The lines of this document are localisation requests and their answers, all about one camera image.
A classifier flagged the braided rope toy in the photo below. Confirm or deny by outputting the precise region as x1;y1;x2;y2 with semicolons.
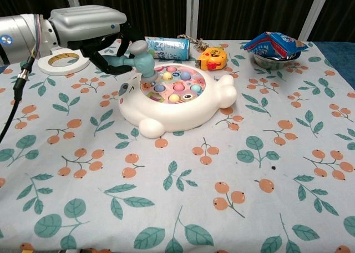
177;34;210;53

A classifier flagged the white tape roll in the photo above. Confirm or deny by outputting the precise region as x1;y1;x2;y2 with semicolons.
37;50;90;76

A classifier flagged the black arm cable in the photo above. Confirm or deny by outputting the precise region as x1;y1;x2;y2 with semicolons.
0;55;36;143

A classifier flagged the dark curtain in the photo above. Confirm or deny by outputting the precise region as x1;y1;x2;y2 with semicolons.
0;0;355;43

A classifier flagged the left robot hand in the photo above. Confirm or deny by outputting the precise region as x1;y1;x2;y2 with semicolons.
47;4;147;75

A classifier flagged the blue snack bag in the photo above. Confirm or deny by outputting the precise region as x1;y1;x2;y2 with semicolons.
242;31;310;61

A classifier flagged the floral tablecloth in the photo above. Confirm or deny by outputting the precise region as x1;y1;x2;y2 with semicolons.
0;38;355;253

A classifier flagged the light blue drink can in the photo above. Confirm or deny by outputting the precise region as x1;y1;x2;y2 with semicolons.
144;36;191;62

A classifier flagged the yellow tape measure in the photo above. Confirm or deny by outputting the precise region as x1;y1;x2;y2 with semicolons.
195;47;229;71

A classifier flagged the white seal whack-a-mole toy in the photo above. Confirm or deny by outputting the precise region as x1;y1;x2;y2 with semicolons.
118;64;239;139

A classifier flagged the teal toy hammer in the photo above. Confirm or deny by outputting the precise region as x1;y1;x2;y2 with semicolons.
101;40;159;81

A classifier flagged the steel bowl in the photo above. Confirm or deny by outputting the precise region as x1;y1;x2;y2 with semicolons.
252;50;302;70

